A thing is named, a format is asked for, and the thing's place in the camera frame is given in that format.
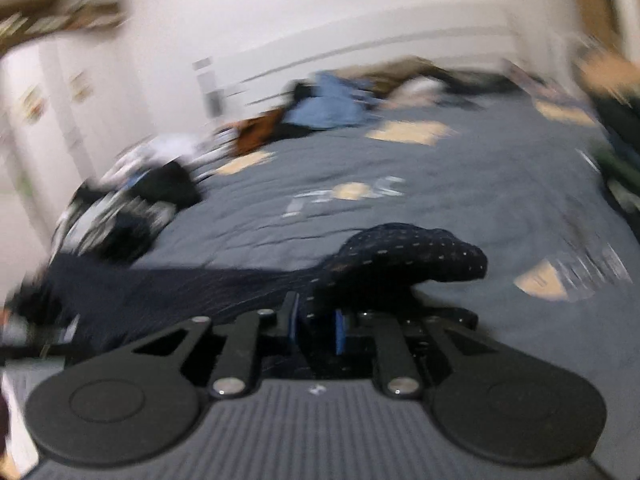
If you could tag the rust brown garment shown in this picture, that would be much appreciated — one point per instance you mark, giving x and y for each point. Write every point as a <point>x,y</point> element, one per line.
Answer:
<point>255,132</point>

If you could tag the cartoon animal sticker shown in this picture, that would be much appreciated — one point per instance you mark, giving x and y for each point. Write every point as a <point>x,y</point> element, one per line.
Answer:
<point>32,104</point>

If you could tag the navy dotted sweater orange lining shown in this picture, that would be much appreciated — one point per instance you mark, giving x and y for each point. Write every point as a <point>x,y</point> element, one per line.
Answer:
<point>400,255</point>

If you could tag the grey printed quilt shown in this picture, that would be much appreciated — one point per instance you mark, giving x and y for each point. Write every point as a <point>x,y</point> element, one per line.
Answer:
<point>400,160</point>

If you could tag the rabbit sticker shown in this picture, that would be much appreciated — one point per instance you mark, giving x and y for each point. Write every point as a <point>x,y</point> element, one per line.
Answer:
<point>81,86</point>

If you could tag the white garment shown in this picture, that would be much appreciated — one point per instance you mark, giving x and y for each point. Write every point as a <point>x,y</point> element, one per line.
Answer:
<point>165,145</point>

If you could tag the white headboard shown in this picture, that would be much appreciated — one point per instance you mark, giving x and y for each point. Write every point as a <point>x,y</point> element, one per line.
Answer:
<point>350,35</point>

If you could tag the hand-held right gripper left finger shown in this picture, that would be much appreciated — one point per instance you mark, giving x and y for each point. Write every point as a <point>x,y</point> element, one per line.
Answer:
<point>288,325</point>

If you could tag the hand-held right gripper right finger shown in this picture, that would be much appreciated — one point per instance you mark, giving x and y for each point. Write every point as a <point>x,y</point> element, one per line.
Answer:
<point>343,332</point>

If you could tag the blue denim shirt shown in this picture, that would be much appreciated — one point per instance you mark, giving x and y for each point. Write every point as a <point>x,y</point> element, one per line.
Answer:
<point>325,105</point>

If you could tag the khaki clothes pile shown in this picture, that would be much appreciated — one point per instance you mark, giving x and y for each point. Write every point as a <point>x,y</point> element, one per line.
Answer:
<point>400,67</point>

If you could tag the white wardrobe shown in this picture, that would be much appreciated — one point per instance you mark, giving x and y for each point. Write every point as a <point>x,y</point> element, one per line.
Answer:
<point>50,110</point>

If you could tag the stack of folded dark clothes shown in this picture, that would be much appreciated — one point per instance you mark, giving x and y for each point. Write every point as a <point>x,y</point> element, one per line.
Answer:
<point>620,125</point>

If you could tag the black sweater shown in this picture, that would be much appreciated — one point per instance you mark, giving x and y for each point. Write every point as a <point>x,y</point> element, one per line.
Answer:
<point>165,182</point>

